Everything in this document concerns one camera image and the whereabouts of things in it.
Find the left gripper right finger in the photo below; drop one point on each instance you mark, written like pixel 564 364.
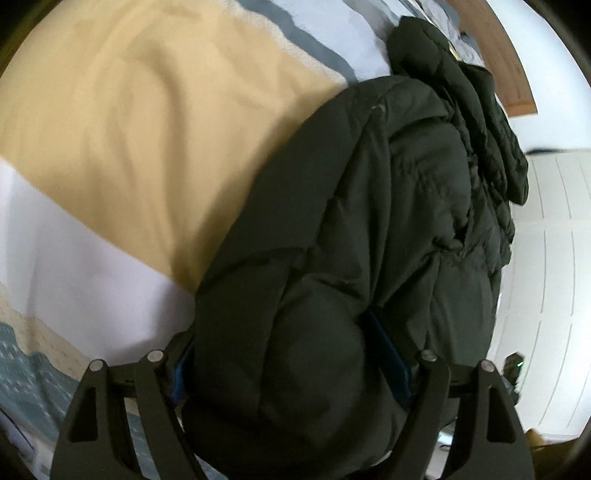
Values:
pixel 488 440

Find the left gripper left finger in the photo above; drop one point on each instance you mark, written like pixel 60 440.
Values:
pixel 96 441

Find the black puffer jacket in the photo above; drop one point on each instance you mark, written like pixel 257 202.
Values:
pixel 380 229

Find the white wardrobe doors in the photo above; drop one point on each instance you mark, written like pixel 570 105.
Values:
pixel 544 308

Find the striped duvet cover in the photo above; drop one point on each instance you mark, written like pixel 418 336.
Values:
pixel 131 135

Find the wooden headboard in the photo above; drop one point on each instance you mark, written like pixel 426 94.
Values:
pixel 499 54

